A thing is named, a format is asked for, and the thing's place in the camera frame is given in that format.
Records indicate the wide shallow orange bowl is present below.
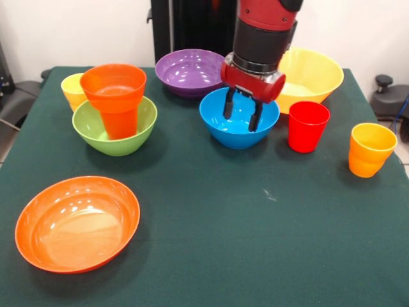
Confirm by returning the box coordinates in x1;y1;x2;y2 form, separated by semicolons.
14;175;141;274

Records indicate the green bowl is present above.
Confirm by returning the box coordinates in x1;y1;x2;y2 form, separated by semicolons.
72;95;158;157

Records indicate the yellow cup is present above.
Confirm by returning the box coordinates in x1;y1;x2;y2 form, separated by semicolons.
60;72;89;113

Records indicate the purple bowl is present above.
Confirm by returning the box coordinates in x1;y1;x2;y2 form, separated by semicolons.
154;48;228;99

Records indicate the tall orange cup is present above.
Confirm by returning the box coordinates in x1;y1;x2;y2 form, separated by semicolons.
99;105;140;141

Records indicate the blue bowl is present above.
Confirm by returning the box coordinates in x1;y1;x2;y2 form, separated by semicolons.
199;86;281;150

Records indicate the blue cable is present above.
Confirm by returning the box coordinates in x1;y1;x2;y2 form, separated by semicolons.
392;95;409;132

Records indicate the small orange bowl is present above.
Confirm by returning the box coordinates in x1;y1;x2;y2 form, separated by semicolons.
79;63;148;114

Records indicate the large yellow bowl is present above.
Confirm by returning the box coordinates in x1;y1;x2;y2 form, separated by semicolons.
274;47;345;114

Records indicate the dark grey equipment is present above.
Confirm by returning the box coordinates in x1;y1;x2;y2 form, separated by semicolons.
0;41;14;94

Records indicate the stepped orange-yellow cup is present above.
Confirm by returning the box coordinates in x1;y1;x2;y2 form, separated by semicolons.
348;122;399;178

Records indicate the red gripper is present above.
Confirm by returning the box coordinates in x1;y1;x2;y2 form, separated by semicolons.
220;53;286;133

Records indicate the dark green tablecloth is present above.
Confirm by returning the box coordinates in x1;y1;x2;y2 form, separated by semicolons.
0;65;409;307

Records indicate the red cup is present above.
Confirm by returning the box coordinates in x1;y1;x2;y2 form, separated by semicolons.
287;101;332;154

